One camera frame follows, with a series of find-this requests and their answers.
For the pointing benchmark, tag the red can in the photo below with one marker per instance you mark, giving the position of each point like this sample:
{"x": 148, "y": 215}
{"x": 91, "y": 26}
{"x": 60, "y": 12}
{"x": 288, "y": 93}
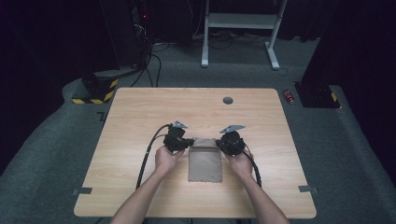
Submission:
{"x": 288, "y": 96}

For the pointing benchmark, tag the black yellow striped stand base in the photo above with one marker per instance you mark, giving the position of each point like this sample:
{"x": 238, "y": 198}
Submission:
{"x": 98, "y": 90}

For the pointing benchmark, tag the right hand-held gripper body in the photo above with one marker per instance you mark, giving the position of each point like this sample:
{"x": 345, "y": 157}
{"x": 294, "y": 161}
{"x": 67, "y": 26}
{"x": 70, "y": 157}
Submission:
{"x": 233, "y": 143}

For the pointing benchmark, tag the grey tape piece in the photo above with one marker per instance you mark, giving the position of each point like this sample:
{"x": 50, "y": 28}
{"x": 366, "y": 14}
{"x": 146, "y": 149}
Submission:
{"x": 82, "y": 190}
{"x": 307, "y": 188}

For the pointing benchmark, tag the person's left hand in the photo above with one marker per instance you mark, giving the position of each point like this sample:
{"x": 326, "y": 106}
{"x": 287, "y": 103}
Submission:
{"x": 166, "y": 160}

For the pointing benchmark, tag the grey-beige cloth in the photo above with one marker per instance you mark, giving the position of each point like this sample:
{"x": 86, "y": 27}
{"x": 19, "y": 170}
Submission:
{"x": 205, "y": 163}

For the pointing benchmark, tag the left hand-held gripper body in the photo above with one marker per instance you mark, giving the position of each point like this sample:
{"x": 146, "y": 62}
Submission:
{"x": 174, "y": 140}

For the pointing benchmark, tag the white metal desk frame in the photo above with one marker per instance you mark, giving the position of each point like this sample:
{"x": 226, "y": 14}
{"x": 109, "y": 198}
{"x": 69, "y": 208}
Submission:
{"x": 239, "y": 21}

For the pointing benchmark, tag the grey round table grommet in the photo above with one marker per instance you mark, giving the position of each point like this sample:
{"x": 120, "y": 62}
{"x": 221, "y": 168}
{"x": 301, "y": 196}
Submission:
{"x": 228, "y": 100}

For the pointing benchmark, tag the black equipment rack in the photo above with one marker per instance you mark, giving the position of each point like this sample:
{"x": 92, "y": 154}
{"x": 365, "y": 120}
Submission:
{"x": 130, "y": 31}

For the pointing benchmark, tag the person's right hand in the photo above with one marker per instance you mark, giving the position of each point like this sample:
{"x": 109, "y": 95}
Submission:
{"x": 239, "y": 165}

